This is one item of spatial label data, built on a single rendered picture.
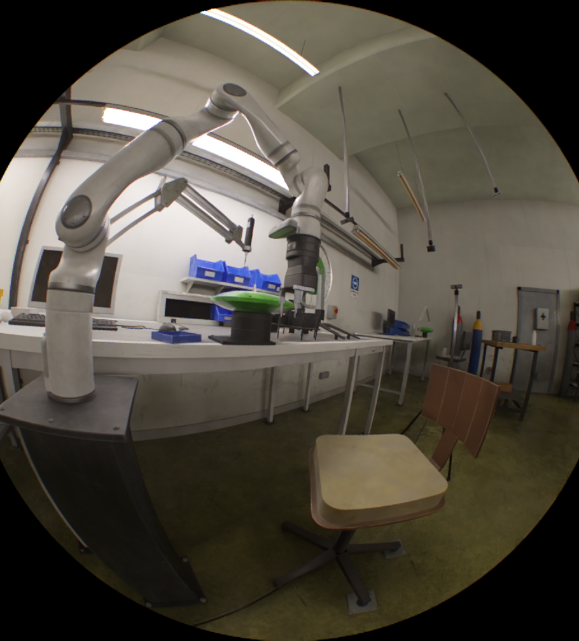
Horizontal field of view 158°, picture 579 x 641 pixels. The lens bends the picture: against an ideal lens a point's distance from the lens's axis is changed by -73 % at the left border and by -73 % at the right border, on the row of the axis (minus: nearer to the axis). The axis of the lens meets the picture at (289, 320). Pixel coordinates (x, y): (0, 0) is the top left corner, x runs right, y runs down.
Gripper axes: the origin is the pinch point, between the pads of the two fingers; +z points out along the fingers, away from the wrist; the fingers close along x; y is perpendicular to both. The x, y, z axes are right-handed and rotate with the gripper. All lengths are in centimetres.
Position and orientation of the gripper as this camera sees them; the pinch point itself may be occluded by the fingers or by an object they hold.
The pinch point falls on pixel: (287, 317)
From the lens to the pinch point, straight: 44.5
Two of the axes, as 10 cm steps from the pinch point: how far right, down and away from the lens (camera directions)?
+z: -0.9, 10.0, 0.0
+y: 8.2, 0.7, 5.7
